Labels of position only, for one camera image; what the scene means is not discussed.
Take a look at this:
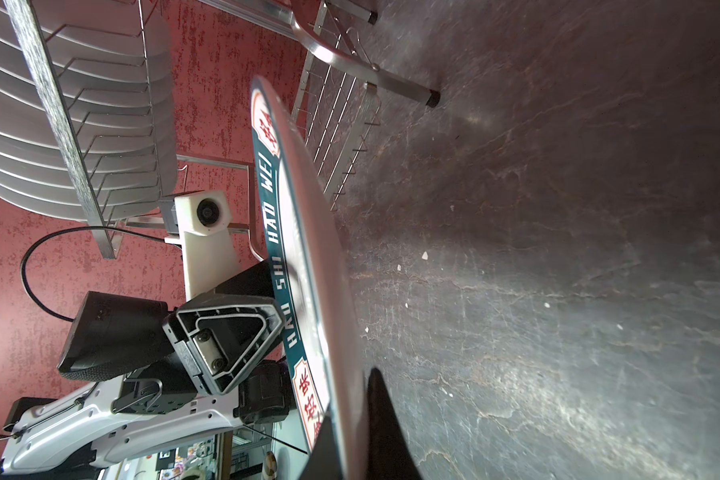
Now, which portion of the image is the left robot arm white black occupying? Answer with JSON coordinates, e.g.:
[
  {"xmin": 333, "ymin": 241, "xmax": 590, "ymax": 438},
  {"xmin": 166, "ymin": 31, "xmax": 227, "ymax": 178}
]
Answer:
[{"xmin": 0, "ymin": 262, "xmax": 295, "ymax": 479}]

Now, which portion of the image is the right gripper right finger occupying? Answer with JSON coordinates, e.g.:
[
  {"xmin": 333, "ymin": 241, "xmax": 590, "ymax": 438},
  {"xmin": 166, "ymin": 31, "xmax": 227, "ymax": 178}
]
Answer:
[{"xmin": 366, "ymin": 367, "xmax": 422, "ymax": 480}]

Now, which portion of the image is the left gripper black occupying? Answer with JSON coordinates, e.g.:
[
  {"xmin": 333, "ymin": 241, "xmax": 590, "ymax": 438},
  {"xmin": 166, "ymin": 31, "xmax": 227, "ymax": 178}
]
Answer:
[{"xmin": 113, "ymin": 261, "xmax": 294, "ymax": 425}]

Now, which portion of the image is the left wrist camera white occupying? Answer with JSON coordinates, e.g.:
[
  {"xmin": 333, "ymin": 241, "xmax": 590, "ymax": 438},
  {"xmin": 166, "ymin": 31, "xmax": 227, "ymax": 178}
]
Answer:
[{"xmin": 158, "ymin": 190, "xmax": 240, "ymax": 300}]

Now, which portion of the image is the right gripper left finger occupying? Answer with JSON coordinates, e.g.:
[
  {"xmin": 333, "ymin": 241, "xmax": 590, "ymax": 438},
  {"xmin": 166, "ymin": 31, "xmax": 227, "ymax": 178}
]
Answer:
[{"xmin": 299, "ymin": 414, "xmax": 343, "ymax": 480}]

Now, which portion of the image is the white plate in rack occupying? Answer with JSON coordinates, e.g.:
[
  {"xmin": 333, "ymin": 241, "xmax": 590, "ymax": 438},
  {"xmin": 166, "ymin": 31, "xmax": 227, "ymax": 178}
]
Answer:
[{"xmin": 0, "ymin": 0, "xmax": 178, "ymax": 223}]

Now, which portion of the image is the green rimmed plate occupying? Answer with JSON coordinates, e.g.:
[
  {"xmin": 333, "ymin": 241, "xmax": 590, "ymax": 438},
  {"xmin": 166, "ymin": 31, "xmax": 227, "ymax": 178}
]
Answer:
[{"xmin": 250, "ymin": 76, "xmax": 369, "ymax": 479}]

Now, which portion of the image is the stainless steel dish rack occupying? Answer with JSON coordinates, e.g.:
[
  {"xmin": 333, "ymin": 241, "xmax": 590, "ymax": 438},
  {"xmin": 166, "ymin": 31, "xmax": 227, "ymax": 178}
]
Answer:
[{"xmin": 0, "ymin": 0, "xmax": 442, "ymax": 262}]

